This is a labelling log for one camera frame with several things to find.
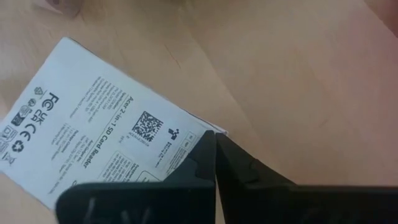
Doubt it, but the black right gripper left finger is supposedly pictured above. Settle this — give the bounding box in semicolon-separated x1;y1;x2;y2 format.
55;129;216;224

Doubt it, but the white card reader packet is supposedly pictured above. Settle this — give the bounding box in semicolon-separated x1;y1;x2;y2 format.
0;36;229;210

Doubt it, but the pink wall charger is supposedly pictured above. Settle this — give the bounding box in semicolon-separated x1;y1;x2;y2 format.
30;0;85;18

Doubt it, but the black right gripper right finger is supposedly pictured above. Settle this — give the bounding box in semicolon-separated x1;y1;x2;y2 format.
216;132;398;224

